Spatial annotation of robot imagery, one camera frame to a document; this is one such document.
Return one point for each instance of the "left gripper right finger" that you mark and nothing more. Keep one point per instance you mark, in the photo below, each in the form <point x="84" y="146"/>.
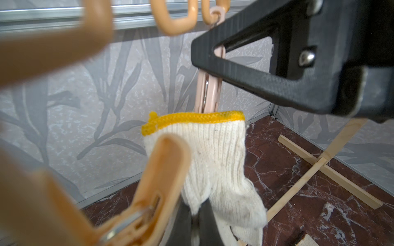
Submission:
<point x="208" y="229"/>

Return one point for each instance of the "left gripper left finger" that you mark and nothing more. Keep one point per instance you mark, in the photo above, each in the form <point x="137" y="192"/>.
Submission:
<point x="180" y="234"/>

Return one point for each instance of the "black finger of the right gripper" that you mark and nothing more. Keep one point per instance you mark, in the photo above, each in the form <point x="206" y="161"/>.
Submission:
<point x="329" y="57"/>

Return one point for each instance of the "white glove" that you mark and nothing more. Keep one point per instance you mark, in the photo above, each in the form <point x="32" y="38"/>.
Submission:
<point x="216" y="174"/>

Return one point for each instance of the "orange clip hanger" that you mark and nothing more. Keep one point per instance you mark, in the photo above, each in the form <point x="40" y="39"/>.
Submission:
<point x="35" y="55"/>

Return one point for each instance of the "pink clothespin clip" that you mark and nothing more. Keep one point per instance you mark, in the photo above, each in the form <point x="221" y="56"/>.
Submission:
<point x="208" y="86"/>

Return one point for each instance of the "orange clothespin clip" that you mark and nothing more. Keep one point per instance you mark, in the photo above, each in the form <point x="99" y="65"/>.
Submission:
<point x="36" y="212"/>

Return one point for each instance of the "wooden clothes rack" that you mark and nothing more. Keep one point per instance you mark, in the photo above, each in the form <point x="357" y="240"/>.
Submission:
<point x="336" y="207"/>

